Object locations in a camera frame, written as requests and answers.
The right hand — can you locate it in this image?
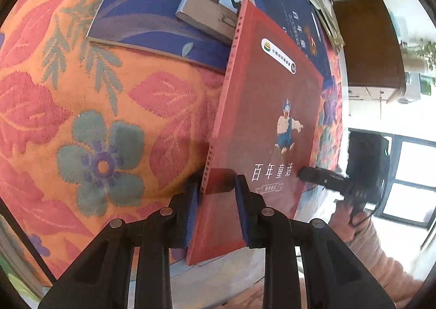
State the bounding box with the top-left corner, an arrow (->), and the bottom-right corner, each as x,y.
328,201 -> 370,243

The floral orange table mat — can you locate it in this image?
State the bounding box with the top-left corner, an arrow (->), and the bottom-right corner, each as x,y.
0,0 -> 343,288

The potted green plant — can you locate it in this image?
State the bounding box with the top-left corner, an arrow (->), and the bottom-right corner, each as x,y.
407,38 -> 436,71

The right sleeve forearm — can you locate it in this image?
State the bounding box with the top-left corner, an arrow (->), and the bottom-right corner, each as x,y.
348,221 -> 423,308

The large blue book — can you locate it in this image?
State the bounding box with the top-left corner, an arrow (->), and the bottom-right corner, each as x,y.
87,0 -> 230,72

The white rabbit hill book far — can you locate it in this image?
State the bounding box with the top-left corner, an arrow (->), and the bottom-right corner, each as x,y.
317,0 -> 345,54

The dark red fairy tale book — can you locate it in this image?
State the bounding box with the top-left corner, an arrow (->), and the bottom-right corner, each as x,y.
186,1 -> 324,265

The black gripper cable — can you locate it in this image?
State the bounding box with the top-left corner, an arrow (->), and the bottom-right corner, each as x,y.
350,172 -> 391,228

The dark wooden cabinet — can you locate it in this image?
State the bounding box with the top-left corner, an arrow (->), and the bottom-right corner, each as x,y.
333,0 -> 406,103

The blue fairy tale book 02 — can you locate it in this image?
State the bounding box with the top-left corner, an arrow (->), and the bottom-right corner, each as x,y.
250,0 -> 333,89

